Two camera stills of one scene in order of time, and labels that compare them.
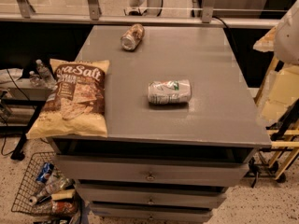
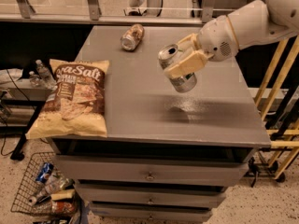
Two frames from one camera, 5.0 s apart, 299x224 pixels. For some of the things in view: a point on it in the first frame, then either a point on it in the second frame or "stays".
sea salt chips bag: (78, 105) stays
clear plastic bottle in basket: (56, 184) stays
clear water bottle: (45, 75) stays
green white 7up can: (170, 91) -> (184, 83)
